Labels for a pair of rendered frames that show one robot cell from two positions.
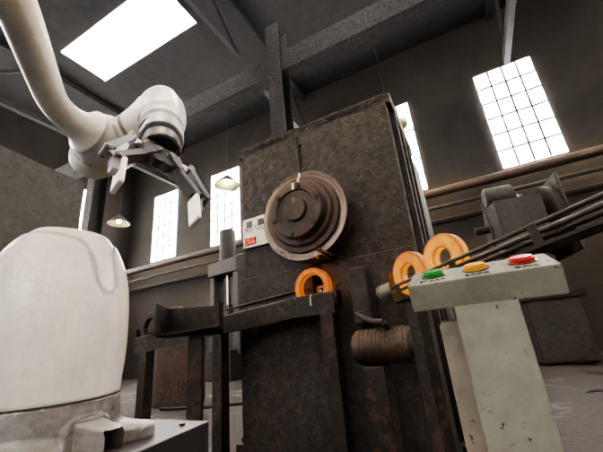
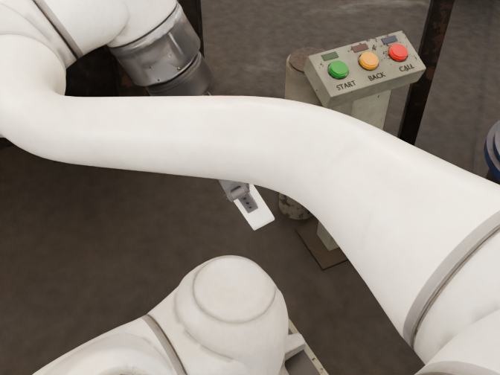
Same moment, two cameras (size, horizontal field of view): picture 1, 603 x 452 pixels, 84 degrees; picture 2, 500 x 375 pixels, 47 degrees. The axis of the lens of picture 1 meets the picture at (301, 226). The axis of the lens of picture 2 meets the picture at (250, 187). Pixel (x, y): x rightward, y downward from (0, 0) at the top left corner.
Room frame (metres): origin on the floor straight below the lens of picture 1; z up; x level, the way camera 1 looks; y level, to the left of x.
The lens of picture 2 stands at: (0.16, 0.65, 1.30)
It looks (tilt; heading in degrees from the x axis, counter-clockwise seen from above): 46 degrees down; 309
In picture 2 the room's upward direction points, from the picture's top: straight up
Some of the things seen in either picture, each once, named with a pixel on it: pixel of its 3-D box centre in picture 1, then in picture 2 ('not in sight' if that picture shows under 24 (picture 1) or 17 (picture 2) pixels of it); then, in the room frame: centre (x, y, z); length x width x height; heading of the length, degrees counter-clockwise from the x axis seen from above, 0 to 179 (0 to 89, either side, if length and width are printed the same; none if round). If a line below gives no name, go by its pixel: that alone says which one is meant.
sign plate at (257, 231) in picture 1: (261, 230); not in sight; (1.82, 0.23, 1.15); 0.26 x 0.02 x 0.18; 64
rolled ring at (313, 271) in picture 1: (313, 287); not in sight; (1.58, -0.03, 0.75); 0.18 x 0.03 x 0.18; 63
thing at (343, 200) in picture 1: (305, 215); not in sight; (1.58, -0.03, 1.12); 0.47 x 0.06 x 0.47; 64
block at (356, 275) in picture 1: (362, 295); not in sight; (1.49, -0.24, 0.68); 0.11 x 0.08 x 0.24; 154
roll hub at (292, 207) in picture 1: (296, 210); not in sight; (1.49, 0.02, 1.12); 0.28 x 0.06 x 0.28; 64
